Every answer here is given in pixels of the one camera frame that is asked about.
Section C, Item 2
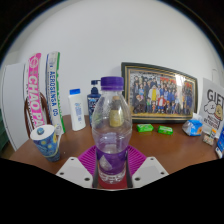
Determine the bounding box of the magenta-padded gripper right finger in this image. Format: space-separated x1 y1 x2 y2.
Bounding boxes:
125 145 170 189

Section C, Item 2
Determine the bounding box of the white bottle with blue cap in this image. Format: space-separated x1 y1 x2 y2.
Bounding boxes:
67 88 87 132

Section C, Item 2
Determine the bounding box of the white refrigerator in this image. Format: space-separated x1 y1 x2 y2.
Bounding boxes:
0 62 29 152

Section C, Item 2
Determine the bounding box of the framed group photo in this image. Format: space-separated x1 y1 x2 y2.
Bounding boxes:
120 61 199 124

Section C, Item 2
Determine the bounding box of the blue tissue pack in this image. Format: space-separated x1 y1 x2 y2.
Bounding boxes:
181 113 204 137

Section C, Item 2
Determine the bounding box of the white paper gift bag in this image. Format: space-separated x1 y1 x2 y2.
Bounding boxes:
198 77 224 134

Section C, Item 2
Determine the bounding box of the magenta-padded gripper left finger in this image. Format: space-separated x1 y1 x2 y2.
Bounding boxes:
55 145 100 189

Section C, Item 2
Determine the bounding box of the blue starry print paper cup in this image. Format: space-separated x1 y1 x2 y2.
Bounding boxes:
29 124 63 163

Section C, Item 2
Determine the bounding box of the clear purple-capped water bottle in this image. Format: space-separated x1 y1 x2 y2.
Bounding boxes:
91 76 133 185

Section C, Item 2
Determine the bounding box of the small brown box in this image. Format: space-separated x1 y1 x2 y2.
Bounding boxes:
202 128 218 146

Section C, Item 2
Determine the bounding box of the dark blue pump bottle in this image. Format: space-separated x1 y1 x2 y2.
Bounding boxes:
86 79 102 118

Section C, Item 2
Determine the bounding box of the white blue shuttlecock tube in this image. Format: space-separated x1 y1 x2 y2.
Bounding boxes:
45 51 67 135

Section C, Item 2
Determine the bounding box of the small green packet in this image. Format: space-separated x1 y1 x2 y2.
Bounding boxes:
136 123 155 133
157 125 174 136

